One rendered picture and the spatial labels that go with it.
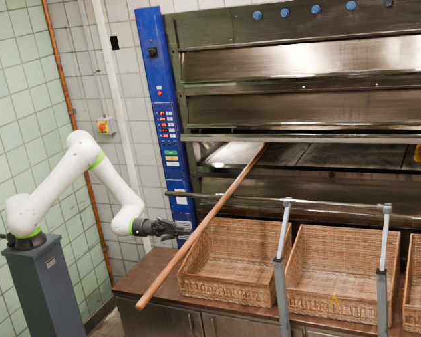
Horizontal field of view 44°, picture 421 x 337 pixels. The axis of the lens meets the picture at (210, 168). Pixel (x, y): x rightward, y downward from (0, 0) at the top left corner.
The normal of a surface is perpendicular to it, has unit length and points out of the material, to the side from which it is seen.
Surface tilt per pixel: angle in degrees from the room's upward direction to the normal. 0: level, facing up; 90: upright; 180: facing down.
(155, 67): 90
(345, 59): 70
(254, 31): 90
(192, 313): 92
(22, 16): 90
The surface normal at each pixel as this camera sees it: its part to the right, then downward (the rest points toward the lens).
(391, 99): -0.44, 0.04
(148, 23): -0.43, 0.37
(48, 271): 0.90, 0.03
